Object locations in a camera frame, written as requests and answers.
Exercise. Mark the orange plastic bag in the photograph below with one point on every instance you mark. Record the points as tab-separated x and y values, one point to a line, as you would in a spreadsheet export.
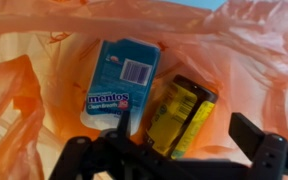
250	66

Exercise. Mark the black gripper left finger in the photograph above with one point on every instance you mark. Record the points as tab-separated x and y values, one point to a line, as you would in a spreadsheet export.
124	123

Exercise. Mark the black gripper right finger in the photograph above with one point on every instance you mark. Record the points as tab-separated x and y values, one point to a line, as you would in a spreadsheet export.
260	146

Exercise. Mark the blue Mentos bottle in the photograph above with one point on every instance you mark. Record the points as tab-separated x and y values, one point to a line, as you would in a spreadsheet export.
117	86

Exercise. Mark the brown bottle with yellow label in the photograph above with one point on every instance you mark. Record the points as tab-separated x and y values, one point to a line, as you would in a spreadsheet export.
177	116

